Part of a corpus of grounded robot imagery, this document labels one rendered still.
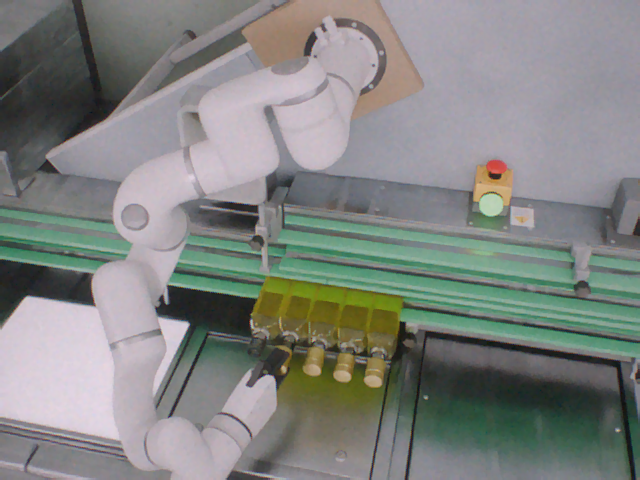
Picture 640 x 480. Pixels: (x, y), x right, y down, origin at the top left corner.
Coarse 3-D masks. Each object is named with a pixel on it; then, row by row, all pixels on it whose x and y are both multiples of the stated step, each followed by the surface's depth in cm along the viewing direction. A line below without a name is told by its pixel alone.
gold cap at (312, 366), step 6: (312, 348) 130; (318, 348) 130; (312, 354) 129; (318, 354) 129; (324, 354) 130; (306, 360) 128; (312, 360) 128; (318, 360) 128; (306, 366) 128; (312, 366) 127; (318, 366) 127; (306, 372) 129; (312, 372) 128; (318, 372) 128
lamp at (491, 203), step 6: (492, 192) 134; (480, 198) 136; (486, 198) 134; (492, 198) 133; (498, 198) 134; (480, 204) 135; (486, 204) 134; (492, 204) 133; (498, 204) 133; (486, 210) 134; (492, 210) 134; (498, 210) 134
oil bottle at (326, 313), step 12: (324, 288) 140; (336, 288) 140; (348, 288) 142; (324, 300) 138; (336, 300) 138; (312, 312) 136; (324, 312) 135; (336, 312) 135; (312, 324) 133; (324, 324) 133; (336, 324) 133; (312, 336) 133; (324, 336) 132; (336, 336) 135
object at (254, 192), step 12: (180, 108) 136; (192, 108) 135; (180, 120) 138; (192, 120) 142; (180, 132) 140; (192, 132) 143; (204, 132) 147; (264, 180) 143; (228, 192) 149; (240, 192) 149; (252, 192) 149; (264, 192) 145; (252, 204) 148
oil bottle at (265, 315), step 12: (264, 288) 141; (276, 288) 141; (288, 288) 142; (264, 300) 138; (276, 300) 138; (252, 312) 136; (264, 312) 136; (276, 312) 136; (252, 324) 135; (264, 324) 134; (276, 324) 135; (276, 336) 137
